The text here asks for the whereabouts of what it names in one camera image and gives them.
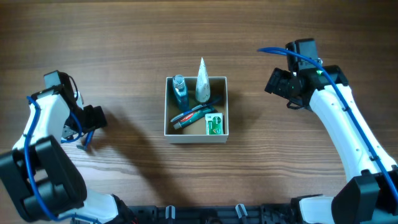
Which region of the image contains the blue mouthwash bottle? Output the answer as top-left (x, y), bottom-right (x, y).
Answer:
top-left (172, 75), bottom-right (189, 111)

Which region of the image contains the green soap box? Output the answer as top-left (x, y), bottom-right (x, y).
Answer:
top-left (205, 113), bottom-right (224, 135)

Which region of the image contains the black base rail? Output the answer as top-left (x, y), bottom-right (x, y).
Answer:
top-left (129, 203), bottom-right (298, 224)

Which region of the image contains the blue cable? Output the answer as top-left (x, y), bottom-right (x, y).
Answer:
top-left (23, 95), bottom-right (103, 224)
top-left (257, 47), bottom-right (398, 206)

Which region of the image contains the white cardboard open box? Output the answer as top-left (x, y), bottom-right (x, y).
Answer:
top-left (164, 77), bottom-right (229, 144)

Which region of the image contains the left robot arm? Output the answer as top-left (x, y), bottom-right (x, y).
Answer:
top-left (1, 70), bottom-right (134, 223)

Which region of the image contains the blue white toothbrush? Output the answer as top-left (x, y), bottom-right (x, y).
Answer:
top-left (170, 95), bottom-right (222, 123)

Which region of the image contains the blue razor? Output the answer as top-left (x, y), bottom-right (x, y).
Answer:
top-left (76, 131), bottom-right (94, 151)

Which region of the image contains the white lotion tube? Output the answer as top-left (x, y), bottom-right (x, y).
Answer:
top-left (195, 58), bottom-right (211, 103)

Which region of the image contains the right blue cable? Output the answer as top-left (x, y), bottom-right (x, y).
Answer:
top-left (257, 47), bottom-right (398, 206)

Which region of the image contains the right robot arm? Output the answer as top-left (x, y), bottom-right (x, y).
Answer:
top-left (260, 39), bottom-right (397, 223)

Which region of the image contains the left blue cable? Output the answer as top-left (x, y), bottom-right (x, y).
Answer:
top-left (23, 95), bottom-right (103, 224)

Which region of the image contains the teal red toothpaste tube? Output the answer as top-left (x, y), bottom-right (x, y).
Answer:
top-left (172, 106), bottom-right (218, 130)

